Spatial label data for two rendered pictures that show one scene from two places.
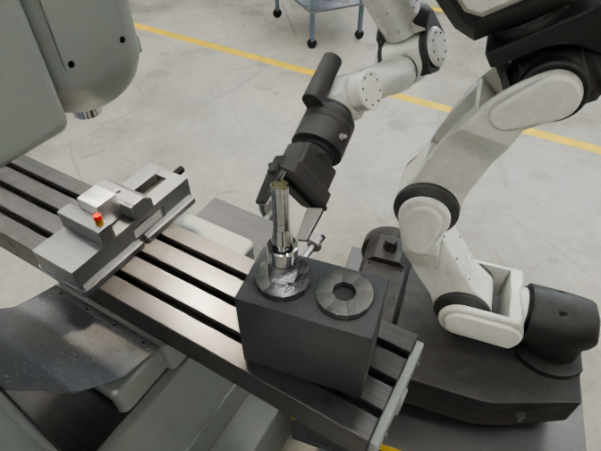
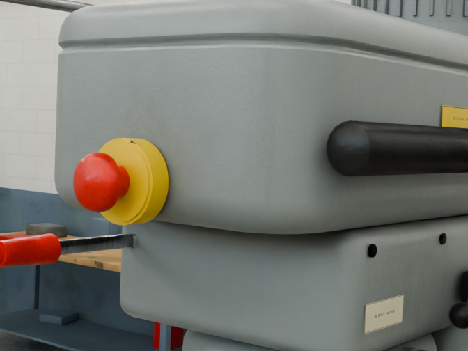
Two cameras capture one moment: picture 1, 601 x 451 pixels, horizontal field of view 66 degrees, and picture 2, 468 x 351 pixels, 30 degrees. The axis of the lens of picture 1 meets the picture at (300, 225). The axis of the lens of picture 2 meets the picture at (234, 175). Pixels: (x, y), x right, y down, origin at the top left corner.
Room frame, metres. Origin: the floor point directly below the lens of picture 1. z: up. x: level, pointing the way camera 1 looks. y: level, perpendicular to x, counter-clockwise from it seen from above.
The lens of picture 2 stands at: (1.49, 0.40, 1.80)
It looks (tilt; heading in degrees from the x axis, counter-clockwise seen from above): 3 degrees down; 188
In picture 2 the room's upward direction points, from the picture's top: 2 degrees clockwise
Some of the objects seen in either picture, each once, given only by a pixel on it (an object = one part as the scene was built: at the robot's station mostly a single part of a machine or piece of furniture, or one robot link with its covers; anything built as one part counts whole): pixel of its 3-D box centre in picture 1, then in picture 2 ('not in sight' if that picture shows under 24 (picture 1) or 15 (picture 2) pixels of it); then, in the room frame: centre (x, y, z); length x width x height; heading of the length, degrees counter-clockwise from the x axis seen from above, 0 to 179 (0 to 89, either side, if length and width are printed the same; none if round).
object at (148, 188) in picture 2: not in sight; (129, 181); (0.90, 0.24, 1.76); 0.06 x 0.02 x 0.06; 60
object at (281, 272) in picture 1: (283, 261); not in sight; (0.47, 0.03, 1.16); 0.05 x 0.05 x 0.06
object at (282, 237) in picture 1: (281, 216); not in sight; (0.47, 0.03, 1.25); 0.03 x 0.03 x 0.11
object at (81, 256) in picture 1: (117, 215); not in sight; (0.76, 0.41, 0.98); 0.35 x 0.15 x 0.11; 149
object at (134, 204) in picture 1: (122, 197); not in sight; (0.79, 0.40, 1.02); 0.12 x 0.06 x 0.04; 59
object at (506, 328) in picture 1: (481, 300); not in sight; (0.75, -0.49, 0.68); 0.21 x 0.20 x 0.13; 71
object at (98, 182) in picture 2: not in sight; (104, 182); (0.92, 0.23, 1.76); 0.04 x 0.03 x 0.04; 60
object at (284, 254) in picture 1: (282, 246); not in sight; (0.47, 0.03, 1.19); 0.05 x 0.05 x 0.01
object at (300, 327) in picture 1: (312, 319); not in sight; (0.46, -0.02, 1.03); 0.22 x 0.12 x 0.20; 70
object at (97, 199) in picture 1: (100, 206); not in sight; (0.74, 0.43, 1.03); 0.06 x 0.05 x 0.06; 59
